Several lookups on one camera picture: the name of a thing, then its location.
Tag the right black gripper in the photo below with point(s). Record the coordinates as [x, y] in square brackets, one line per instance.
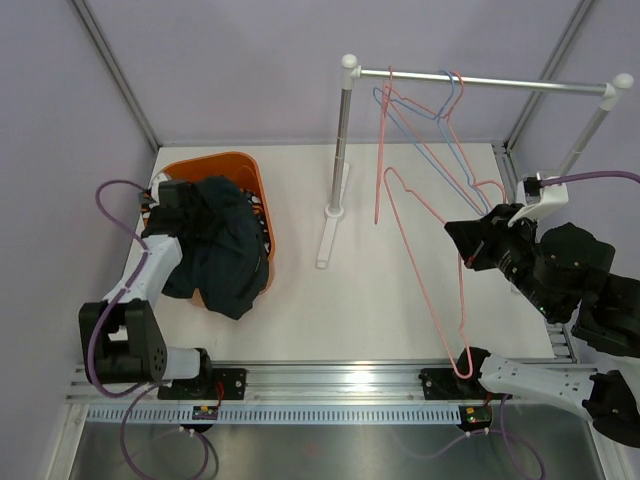
[476, 238]

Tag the dark navy shorts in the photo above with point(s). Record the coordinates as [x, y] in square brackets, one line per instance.
[224, 260]

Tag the blue wire hanger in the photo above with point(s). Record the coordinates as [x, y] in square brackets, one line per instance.
[430, 134]

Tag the pink wire hanger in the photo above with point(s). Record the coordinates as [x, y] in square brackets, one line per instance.
[385, 90]

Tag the orange grey camouflage shorts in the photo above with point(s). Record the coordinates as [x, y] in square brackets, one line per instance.
[260, 220]

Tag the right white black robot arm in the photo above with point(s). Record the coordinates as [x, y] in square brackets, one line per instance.
[606, 320]

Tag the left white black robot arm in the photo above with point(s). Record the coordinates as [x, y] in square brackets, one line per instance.
[123, 347]

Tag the orange plastic laundry basket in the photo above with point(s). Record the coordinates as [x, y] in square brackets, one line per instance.
[240, 168]

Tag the silver clothes rack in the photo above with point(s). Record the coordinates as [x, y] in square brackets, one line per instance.
[609, 93]

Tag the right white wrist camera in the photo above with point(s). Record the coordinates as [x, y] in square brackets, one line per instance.
[540, 195]

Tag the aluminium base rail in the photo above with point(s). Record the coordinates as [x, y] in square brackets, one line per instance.
[357, 382]

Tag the white slotted cable duct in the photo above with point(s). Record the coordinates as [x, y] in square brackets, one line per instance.
[279, 414]

